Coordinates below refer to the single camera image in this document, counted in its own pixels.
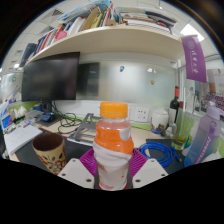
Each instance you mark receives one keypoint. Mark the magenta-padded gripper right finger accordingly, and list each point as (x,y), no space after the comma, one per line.
(148,171)

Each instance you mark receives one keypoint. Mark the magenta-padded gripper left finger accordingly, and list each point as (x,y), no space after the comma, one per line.
(78,171)

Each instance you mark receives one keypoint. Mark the orange-capped drink bottle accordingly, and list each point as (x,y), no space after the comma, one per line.
(113,146)

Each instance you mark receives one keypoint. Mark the purple water bottle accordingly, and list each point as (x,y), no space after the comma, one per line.
(201,143)

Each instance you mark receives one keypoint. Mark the floral paper cup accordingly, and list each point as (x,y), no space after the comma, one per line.
(50,156)

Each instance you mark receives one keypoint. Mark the white ceramic jar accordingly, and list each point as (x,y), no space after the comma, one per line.
(160,121)

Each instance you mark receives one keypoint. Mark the green drinking glass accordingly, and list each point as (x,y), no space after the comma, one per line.
(182,130)

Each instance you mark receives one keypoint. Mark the small blue box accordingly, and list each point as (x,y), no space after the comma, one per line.
(47,117)

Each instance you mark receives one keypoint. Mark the open white notebook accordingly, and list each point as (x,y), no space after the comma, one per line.
(21,138)

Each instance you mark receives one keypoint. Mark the dark wine bottle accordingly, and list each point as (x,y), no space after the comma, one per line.
(174,106)

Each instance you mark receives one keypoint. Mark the black computer monitor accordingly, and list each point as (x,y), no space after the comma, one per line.
(50,78)

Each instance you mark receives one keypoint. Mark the group photo poster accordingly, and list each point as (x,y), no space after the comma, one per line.
(215,91)

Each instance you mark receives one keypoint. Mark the purple hanging banner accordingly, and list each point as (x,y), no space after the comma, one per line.
(194,60)

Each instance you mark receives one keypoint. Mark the shelf with books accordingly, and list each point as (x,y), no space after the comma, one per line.
(110,38)

